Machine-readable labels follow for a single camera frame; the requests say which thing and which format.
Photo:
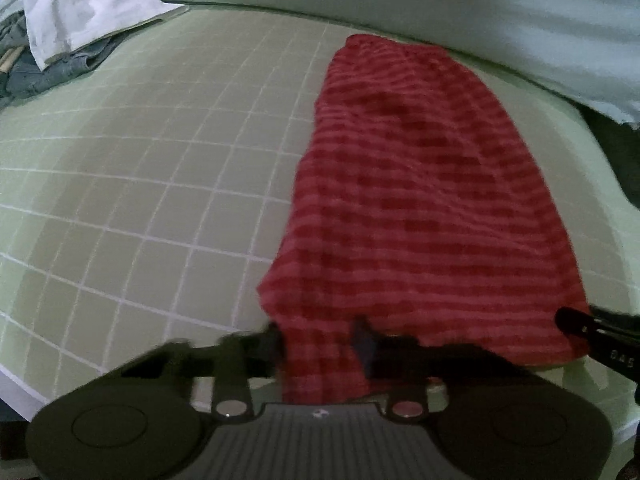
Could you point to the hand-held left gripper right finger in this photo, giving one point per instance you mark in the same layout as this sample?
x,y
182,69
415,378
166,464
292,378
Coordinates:
x,y
366,347

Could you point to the white cloth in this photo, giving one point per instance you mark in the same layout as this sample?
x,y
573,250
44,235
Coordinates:
x,y
75,5

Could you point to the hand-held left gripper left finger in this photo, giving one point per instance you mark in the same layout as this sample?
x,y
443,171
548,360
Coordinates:
x,y
267,347

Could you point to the green grid bed sheet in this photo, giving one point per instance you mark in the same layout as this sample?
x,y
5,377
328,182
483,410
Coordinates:
x,y
150,160

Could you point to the carrot print quilt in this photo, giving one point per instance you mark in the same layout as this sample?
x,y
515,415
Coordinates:
x,y
500,10

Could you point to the red checkered cloth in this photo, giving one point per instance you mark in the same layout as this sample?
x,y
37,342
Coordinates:
x,y
410,185

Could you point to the blue denim jeans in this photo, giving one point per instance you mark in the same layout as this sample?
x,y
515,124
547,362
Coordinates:
x,y
45,77

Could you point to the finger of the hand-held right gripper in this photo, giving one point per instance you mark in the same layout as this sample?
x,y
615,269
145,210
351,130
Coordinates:
x,y
575,319

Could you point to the beige garment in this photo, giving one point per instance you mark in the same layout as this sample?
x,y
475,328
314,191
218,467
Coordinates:
x,y
10,60

